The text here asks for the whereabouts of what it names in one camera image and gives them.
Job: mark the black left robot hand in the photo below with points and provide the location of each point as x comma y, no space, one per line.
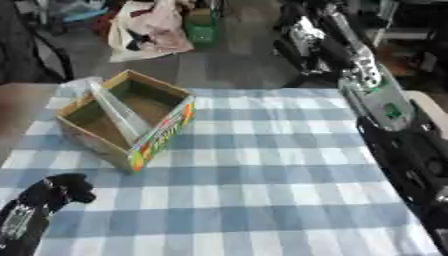
64,188

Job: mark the clear plastic sheet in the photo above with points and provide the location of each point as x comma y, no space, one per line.
119,111

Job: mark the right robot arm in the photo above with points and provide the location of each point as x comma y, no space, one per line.
402,150

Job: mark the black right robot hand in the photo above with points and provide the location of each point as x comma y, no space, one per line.
335,53

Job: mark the pile of pale cloths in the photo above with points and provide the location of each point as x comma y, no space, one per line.
154,30

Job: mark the green basket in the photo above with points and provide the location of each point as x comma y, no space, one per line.
203,31

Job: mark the black chair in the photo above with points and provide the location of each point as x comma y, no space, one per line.
23,43

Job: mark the tan cardboard box printed front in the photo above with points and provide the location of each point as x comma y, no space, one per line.
149,103

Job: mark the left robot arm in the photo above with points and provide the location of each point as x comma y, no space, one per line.
20,226

